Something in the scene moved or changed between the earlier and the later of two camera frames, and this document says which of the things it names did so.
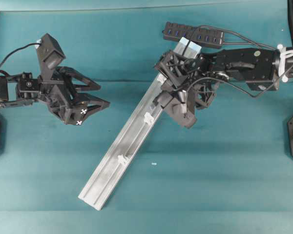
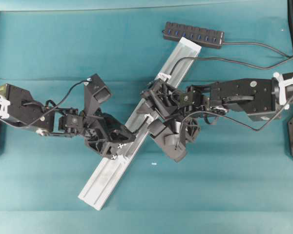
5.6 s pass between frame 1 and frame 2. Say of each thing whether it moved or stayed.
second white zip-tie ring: stayed
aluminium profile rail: stayed
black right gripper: moved
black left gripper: moved
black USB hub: stayed
